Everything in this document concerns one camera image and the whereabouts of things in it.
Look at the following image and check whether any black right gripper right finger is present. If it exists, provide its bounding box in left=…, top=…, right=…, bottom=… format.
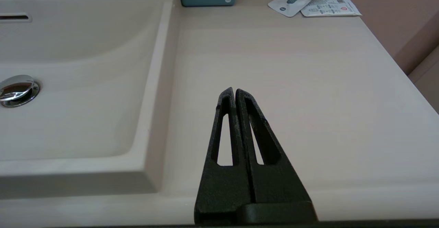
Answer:
left=235, top=88, right=313, bottom=204

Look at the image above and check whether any beige sink basin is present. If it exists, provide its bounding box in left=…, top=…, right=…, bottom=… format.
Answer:
left=0, top=0, right=182, bottom=200

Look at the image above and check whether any white sachet red mark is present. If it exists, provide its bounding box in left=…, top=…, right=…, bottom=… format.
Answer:
left=300, top=0, right=363, bottom=17

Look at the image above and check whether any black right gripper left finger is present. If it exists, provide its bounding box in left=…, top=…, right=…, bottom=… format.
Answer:
left=194, top=87, right=256, bottom=226

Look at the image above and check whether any white sachet blue print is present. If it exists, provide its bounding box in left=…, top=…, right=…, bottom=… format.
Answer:
left=268, top=0, right=315, bottom=17

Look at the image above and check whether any chrome sink drain stopper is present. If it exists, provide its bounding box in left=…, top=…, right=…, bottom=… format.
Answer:
left=0, top=74, right=41, bottom=108

